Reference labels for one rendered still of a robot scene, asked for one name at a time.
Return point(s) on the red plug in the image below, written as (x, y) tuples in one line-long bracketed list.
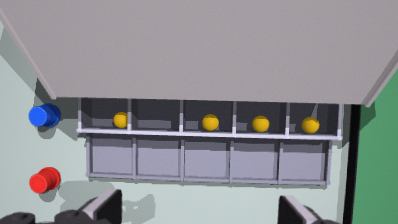
[(46, 179)]

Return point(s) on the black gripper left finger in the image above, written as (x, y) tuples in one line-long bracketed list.
[(106, 209)]

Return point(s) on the yellow ball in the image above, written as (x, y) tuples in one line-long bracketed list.
[(310, 125), (120, 120), (260, 123), (210, 122)]

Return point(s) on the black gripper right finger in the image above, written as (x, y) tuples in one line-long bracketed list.
[(291, 211)]

